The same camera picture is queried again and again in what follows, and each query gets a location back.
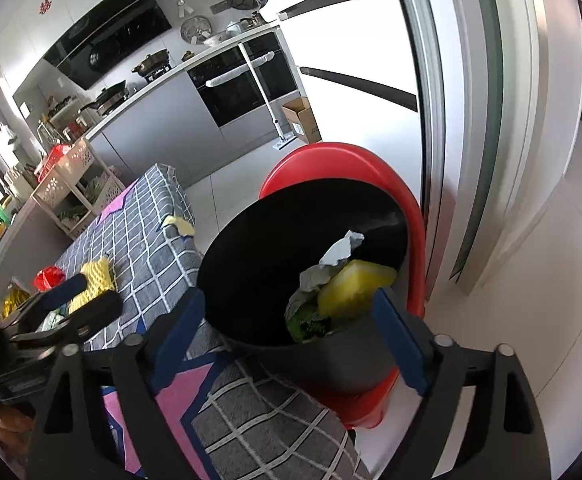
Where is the red snack bag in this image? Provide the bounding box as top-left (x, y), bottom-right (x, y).
top-left (33, 266), bottom-right (66, 292)

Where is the green white plastic bag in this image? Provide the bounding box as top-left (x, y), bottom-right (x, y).
top-left (284, 263), bottom-right (349, 344)

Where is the yellow sponge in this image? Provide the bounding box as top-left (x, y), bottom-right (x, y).
top-left (317, 260), bottom-right (397, 320)

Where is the blue wrapper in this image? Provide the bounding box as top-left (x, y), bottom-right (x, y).
top-left (319, 231), bottom-right (364, 266)

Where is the gold foil bag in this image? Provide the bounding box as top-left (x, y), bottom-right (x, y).
top-left (1, 283), bottom-right (30, 318)

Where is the beige storage trolley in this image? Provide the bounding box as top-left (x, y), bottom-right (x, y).
top-left (32, 139), bottom-right (125, 240)

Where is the red basket on trolley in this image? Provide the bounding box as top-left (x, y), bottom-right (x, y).
top-left (35, 144), bottom-right (72, 182)

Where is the red plastic stool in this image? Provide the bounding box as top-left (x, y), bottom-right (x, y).
top-left (258, 142), bottom-right (425, 429)

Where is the white stick vacuum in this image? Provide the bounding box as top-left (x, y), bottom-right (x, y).
top-left (238, 42), bottom-right (295, 151)

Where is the black wok on stove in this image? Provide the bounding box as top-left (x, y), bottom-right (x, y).
top-left (79, 80), bottom-right (127, 117)

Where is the cardboard box on floor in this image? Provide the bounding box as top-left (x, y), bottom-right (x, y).
top-left (281, 96), bottom-right (321, 144)

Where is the black built-in oven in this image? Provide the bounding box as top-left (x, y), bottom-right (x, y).
top-left (188, 32), bottom-right (297, 127)

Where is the black pot on stove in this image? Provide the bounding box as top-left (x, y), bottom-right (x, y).
top-left (131, 49), bottom-right (172, 82)

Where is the black range hood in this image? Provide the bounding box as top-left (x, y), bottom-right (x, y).
top-left (44, 0), bottom-right (170, 89)

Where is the white refrigerator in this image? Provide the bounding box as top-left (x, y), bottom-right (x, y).
top-left (265, 0), bottom-right (423, 194)

